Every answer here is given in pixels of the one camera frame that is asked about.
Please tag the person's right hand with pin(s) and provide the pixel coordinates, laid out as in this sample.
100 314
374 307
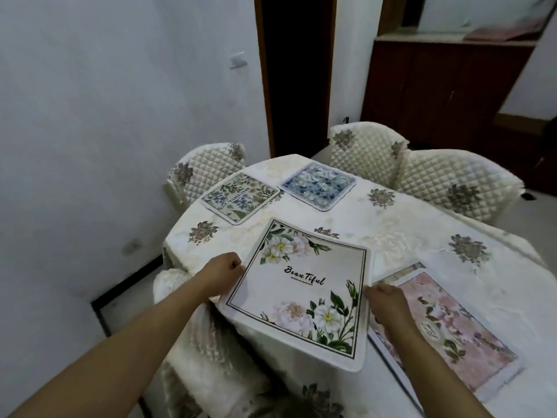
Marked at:
387 306

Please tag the person's left hand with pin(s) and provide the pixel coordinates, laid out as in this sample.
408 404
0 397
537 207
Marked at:
219 272

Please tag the person's left fingers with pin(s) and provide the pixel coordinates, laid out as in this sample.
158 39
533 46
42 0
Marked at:
235 265

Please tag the person's right fingers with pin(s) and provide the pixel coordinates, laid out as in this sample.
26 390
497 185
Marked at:
374 293

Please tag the white floral placemat black border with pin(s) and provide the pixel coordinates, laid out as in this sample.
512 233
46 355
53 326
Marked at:
300 291

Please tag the person's right forearm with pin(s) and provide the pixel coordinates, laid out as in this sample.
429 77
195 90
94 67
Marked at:
431 370

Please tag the person's left forearm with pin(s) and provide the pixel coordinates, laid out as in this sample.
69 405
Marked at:
113 343

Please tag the white floral tablecloth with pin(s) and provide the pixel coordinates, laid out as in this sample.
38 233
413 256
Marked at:
391 239

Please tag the green leaf floral placemat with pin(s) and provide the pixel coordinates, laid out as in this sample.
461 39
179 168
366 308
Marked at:
239 196

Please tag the pink floral placemat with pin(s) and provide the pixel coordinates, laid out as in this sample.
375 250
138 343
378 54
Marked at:
448 330

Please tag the cream quilted chair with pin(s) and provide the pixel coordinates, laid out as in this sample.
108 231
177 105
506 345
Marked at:
204 356
365 147
202 169
457 184

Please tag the blue floral placemat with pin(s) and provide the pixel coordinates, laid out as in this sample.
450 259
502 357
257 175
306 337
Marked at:
317 183

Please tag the dark wooden cabinet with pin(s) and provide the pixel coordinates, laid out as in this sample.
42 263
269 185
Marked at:
452 82

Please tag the white light switch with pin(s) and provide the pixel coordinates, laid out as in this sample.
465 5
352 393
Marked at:
238 60

